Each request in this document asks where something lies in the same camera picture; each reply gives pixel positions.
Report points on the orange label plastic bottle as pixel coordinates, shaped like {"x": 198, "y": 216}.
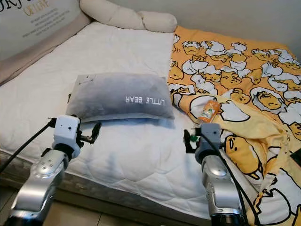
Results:
{"x": 209, "y": 112}

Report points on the cream knotted bolster pillow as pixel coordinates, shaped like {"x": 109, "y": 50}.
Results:
{"x": 122, "y": 19}

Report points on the grey little bear pillow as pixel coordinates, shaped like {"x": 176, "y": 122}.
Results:
{"x": 117, "y": 96}

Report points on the white quilted mattress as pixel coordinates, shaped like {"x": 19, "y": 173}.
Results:
{"x": 122, "y": 52}

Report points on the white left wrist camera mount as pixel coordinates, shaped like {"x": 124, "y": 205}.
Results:
{"x": 67, "y": 129}

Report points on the grey bed base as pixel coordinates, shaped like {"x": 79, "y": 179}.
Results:
{"x": 122, "y": 201}

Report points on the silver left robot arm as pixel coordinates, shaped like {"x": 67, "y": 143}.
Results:
{"x": 42, "y": 179}

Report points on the orange cartoon print blanket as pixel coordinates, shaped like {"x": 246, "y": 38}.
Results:
{"x": 240, "y": 70}

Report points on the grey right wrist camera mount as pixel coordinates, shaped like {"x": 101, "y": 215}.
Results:
{"x": 210, "y": 136}

